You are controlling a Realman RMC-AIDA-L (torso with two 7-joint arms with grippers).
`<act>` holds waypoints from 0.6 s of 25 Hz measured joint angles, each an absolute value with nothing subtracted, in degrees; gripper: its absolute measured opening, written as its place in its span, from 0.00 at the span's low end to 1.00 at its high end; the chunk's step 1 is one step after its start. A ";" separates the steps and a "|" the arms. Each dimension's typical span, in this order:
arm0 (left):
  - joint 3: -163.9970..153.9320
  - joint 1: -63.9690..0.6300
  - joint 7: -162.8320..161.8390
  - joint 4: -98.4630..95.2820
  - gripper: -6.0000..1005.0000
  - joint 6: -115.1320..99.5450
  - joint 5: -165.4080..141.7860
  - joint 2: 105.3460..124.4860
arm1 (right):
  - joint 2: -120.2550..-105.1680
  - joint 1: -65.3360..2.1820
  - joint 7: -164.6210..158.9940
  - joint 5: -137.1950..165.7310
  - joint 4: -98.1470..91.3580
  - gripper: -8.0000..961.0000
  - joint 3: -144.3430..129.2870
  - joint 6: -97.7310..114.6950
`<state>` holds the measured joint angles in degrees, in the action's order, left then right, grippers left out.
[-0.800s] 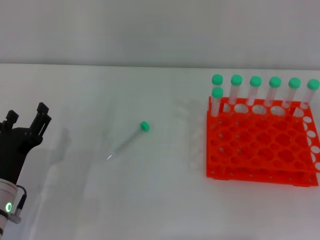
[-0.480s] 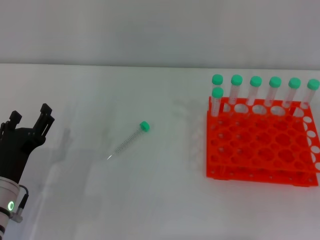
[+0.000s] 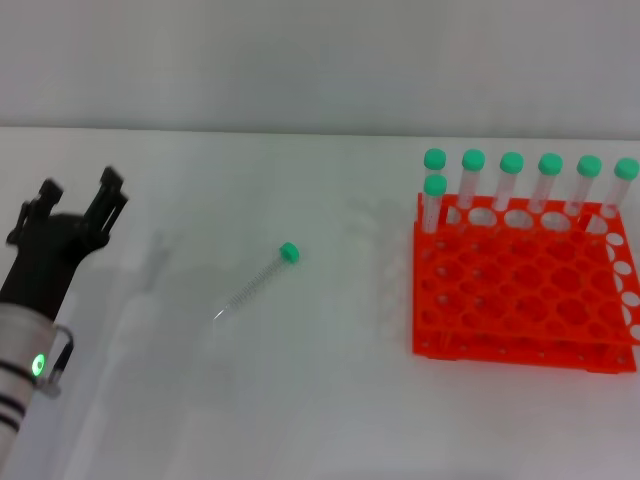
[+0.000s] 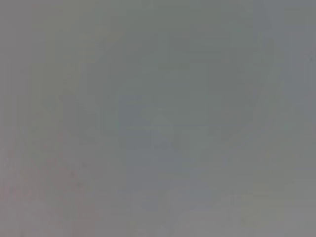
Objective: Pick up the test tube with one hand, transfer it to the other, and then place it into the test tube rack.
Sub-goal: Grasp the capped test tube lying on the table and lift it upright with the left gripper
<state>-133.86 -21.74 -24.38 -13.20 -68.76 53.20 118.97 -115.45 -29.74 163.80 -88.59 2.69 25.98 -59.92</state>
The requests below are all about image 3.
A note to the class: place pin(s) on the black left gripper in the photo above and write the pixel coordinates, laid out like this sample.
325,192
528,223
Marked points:
47,250

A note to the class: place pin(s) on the clear test tube green cap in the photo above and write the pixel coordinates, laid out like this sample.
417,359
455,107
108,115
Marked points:
435,184
473,160
589,166
435,159
626,169
289,251
511,162
550,163

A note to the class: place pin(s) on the orange test tube rack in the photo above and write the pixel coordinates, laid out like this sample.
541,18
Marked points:
515,300

